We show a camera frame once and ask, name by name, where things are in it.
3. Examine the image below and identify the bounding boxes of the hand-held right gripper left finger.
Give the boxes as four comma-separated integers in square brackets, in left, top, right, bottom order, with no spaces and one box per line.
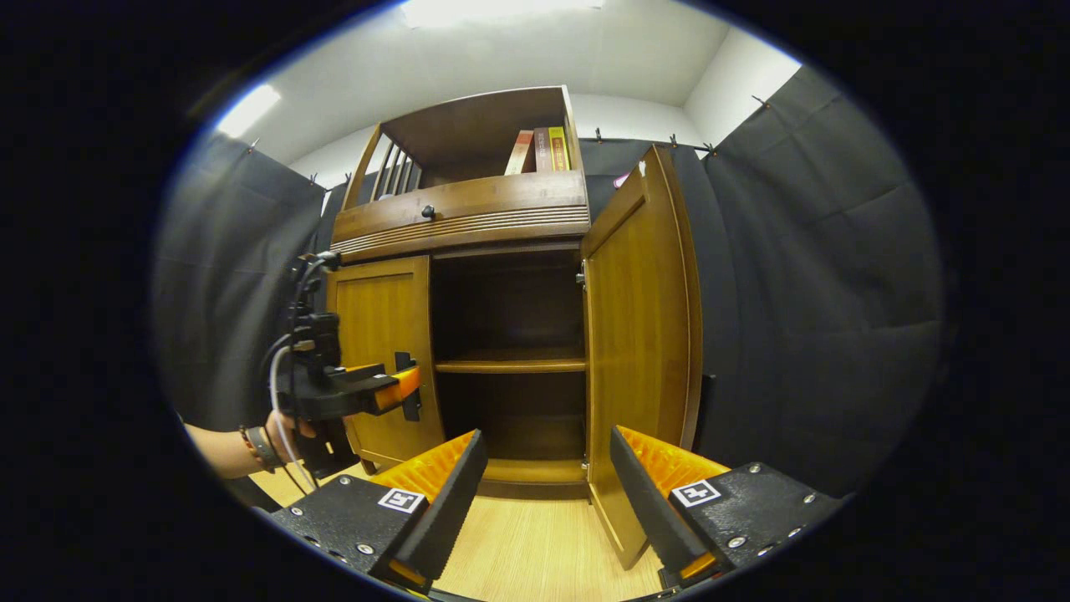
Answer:
[267,429,489,596]

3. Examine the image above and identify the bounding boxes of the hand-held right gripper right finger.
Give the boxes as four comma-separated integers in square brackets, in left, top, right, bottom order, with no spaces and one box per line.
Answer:
[609,425,845,590]

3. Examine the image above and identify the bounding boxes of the black door handle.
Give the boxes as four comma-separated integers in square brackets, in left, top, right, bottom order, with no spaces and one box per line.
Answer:
[395,351,421,423]

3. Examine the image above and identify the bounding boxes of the wooden cabinet door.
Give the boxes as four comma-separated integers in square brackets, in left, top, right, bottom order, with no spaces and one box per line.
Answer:
[326,255,446,469]
[581,145,705,571]

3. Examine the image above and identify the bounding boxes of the wooden cabinet shelf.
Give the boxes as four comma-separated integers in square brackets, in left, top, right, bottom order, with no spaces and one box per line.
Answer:
[435,355,588,375]

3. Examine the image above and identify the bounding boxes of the wooden cabinet drawer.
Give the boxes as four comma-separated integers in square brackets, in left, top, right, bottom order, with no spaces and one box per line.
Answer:
[330,171,591,264]

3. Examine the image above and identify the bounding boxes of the wooden shoe cabinet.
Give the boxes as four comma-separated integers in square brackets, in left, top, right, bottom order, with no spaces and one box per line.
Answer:
[324,85,593,503]

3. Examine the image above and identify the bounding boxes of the grey wristband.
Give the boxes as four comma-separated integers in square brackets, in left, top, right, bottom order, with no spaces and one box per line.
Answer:
[253,425,285,473]

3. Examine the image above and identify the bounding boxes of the black backdrop cloth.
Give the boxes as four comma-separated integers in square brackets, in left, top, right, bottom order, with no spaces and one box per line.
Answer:
[155,65,945,498]

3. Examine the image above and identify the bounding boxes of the small ceiling light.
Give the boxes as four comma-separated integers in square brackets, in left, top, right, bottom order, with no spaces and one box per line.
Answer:
[216,84,283,139]

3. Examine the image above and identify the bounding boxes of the large ceiling light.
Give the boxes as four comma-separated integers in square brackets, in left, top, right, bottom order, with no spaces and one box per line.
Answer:
[401,0,607,28]

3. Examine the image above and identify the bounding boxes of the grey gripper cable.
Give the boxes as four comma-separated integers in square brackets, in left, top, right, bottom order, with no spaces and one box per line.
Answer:
[266,344,320,492]

